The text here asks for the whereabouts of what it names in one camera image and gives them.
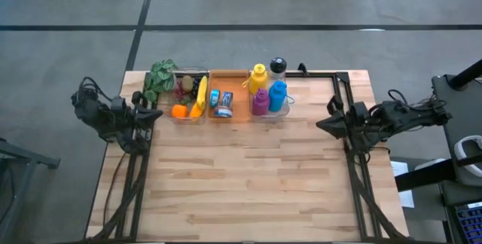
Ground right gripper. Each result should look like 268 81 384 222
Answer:
316 95 361 151

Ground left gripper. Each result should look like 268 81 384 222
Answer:
130 91 164 132

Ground round orange fruit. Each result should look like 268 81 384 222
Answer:
171 104 188 119

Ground red toy grapes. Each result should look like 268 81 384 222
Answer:
173 84 189 105

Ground yellow banana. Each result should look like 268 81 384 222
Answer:
195 75 209 111

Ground blue squeeze bottle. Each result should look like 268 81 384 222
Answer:
268 80 295 113

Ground magenta squeeze bottle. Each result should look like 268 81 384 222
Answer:
251 87 271 117

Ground clear bottle black cap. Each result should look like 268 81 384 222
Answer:
269 56 288 83

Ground yellow squeeze bottle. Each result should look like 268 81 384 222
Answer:
243 63 269 95

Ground clear plastic bin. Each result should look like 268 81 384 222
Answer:
161 66 209 125
247 66 291 124

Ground green striped potted plant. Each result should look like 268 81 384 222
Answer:
144 59 178 104

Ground white paper sheet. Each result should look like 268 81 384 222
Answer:
389 160 416 209

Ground orange plastic bin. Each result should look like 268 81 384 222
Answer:
206 69 252 124

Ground white rounded device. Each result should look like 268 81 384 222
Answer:
453 134 482 179

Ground dark cart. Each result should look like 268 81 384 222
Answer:
431 74 482 244

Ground grey metal stand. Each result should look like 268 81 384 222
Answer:
0 137 62 244

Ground black pole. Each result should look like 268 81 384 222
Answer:
447 58 482 90

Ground black slotted rack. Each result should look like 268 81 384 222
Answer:
453 200 482 244

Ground black metal frame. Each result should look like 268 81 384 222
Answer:
112 71 381 243

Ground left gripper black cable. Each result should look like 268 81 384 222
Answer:
77 76 114 104

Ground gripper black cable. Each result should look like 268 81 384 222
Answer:
77 76 114 104
386 88 453 111

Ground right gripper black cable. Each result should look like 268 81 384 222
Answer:
386 88 453 111

